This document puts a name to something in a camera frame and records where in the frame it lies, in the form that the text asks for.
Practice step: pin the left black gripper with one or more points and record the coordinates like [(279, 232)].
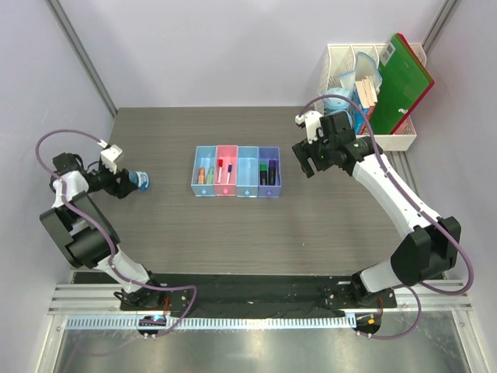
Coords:
[(120, 189)]

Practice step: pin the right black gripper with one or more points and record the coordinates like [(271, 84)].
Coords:
[(304, 151)]

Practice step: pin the blue white tape roll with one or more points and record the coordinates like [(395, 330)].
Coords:
[(140, 179)]

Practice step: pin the purple cap black highlighter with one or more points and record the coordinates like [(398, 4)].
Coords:
[(272, 172)]

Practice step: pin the green cap black highlighter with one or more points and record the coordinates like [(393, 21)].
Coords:
[(263, 174)]

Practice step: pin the purple drawer box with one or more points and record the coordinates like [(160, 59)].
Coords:
[(265, 154)]

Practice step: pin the blue cap whiteboard marker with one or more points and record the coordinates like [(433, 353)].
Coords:
[(228, 174)]

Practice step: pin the pink drawer box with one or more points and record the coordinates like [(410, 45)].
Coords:
[(226, 170)]

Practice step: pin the orange mini highlighter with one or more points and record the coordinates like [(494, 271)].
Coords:
[(201, 178)]

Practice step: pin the light blue drawer box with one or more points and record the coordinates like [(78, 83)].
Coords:
[(204, 166)]

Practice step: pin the red cap whiteboard marker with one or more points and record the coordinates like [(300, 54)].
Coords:
[(220, 163)]

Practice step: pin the light green mini highlighter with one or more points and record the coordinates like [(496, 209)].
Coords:
[(210, 176)]

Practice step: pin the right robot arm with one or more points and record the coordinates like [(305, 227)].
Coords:
[(427, 248)]

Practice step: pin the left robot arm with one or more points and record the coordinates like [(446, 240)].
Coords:
[(81, 243)]

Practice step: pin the blue red card box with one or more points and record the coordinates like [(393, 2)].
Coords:
[(360, 115)]

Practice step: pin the wooden sticks bundle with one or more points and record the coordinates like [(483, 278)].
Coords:
[(366, 92)]

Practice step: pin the white plastic organizer basket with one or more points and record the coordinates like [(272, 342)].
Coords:
[(340, 58)]

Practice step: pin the clear blue zip bag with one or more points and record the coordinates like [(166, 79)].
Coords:
[(365, 67)]

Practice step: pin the green plastic folder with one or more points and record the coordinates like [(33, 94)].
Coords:
[(383, 119)]

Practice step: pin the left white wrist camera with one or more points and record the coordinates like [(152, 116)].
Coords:
[(110, 158)]

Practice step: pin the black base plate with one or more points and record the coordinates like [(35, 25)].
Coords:
[(225, 296)]

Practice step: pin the slotted cable duct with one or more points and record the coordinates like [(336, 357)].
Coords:
[(152, 322)]

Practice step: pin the right corner aluminium post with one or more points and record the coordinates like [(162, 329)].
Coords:
[(438, 25)]

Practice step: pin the corner aluminium post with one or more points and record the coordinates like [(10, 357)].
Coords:
[(438, 25), (71, 35)]

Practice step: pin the left corner aluminium post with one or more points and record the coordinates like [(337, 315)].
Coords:
[(71, 35)]

